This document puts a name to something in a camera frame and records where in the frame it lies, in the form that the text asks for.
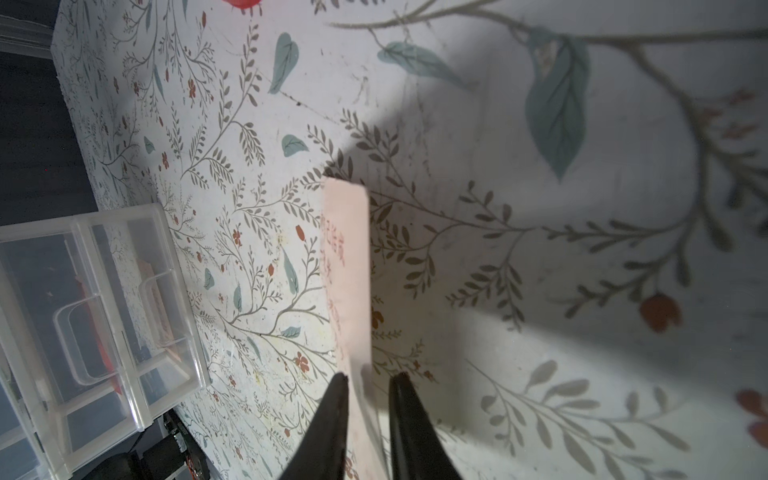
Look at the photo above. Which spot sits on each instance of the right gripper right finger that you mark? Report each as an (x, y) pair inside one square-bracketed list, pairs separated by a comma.
[(416, 451)]

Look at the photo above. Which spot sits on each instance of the clear plastic drawer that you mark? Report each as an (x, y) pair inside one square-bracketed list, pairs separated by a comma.
[(98, 338)]

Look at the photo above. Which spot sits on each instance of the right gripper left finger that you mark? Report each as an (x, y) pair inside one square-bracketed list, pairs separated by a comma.
[(322, 452)]

